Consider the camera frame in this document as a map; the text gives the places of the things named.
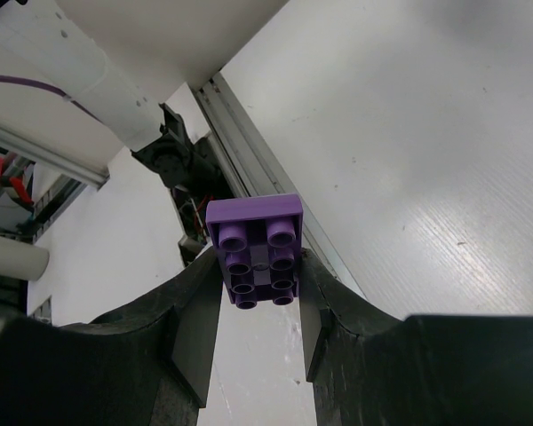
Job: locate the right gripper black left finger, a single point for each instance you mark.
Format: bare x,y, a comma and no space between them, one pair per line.
145,363

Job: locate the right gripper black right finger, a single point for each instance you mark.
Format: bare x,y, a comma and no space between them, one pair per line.
369,368

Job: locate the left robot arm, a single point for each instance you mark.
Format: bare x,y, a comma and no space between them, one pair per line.
40,33

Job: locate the aluminium table rail front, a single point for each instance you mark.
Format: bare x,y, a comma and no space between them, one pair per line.
252,169

